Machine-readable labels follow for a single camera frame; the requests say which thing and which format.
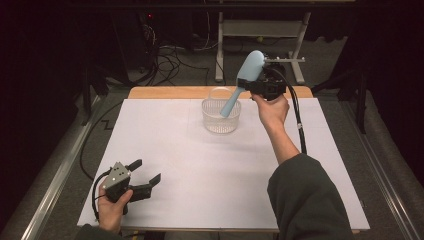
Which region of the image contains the light blue hairbrush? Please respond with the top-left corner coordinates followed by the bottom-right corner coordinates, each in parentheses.
top-left (219, 49), bottom-right (267, 118)

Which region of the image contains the black stand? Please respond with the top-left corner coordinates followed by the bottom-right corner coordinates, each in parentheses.
top-left (312, 64), bottom-right (369, 135)
top-left (81, 64), bottom-right (110, 127)

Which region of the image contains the white paper sheet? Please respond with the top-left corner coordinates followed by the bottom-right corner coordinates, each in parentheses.
top-left (77, 97), bottom-right (371, 232)

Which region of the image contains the dark equipment with red light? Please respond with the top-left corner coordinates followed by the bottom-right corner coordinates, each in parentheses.
top-left (109, 9), bottom-right (161, 73)

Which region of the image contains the right hand-held gripper black cable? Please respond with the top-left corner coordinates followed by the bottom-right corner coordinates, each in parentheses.
top-left (271, 67), bottom-right (308, 155)

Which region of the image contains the person's left hand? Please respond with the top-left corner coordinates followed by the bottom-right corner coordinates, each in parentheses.
top-left (97, 188), bottom-right (134, 233)

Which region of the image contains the white metal table frame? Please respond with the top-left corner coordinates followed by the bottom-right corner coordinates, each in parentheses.
top-left (214, 11), bottom-right (313, 85)

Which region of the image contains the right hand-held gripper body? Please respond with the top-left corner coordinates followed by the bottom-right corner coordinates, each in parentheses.
top-left (248, 57), bottom-right (306, 101)

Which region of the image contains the left hand-held gripper black cable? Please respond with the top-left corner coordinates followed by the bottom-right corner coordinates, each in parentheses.
top-left (79, 99), bottom-right (125, 222)

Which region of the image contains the white plastic basket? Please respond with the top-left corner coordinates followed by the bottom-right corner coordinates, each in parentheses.
top-left (201, 86), bottom-right (242, 135)

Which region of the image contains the person's right hand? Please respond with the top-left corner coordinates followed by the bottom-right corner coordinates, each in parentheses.
top-left (250, 93), bottom-right (290, 132)

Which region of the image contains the bundle of floor cables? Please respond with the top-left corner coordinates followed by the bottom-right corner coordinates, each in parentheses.
top-left (141, 19), bottom-right (212, 86)

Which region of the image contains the hand-held gripper black cable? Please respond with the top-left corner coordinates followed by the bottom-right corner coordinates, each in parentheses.
top-left (271, 67), bottom-right (308, 155)
top-left (79, 99), bottom-right (125, 222)

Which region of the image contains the metal floor rail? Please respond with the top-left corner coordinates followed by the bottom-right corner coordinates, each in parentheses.
top-left (19, 95), bottom-right (102, 240)
top-left (339, 99), bottom-right (422, 240)

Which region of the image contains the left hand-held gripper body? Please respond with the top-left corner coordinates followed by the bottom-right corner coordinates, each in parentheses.
top-left (101, 162), bottom-right (153, 203)

